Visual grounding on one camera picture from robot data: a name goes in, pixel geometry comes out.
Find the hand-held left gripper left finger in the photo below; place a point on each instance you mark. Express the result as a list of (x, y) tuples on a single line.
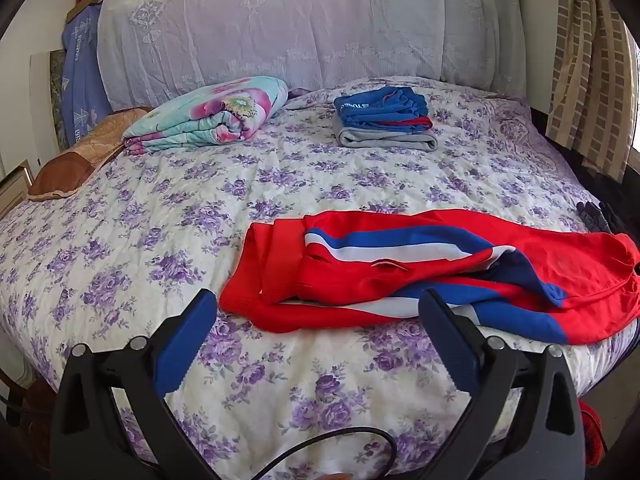
[(184, 346)]

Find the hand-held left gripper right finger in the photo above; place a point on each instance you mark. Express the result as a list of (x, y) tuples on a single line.
[(456, 347)]

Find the folded blue garment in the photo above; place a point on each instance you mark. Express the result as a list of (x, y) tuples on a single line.
[(380, 107)]

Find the folded red garment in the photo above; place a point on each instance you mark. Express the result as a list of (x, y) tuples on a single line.
[(417, 125)]

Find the framed picture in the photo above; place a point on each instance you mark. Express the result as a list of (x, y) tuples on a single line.
[(52, 105)]

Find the purple floral bedspread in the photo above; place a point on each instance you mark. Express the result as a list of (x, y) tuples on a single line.
[(200, 210)]

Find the folded floral quilt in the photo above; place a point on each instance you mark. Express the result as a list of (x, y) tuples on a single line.
[(210, 117)]

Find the folded grey garment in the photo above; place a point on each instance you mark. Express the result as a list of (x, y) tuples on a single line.
[(385, 139)]

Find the beige checked curtain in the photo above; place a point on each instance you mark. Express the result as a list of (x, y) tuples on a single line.
[(585, 60)]

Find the brown pillow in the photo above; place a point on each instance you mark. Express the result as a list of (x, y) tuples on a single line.
[(85, 155)]

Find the red cloth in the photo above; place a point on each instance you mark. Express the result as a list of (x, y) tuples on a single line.
[(594, 430)]

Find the blue patterned cloth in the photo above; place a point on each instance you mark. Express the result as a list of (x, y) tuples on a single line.
[(82, 80)]

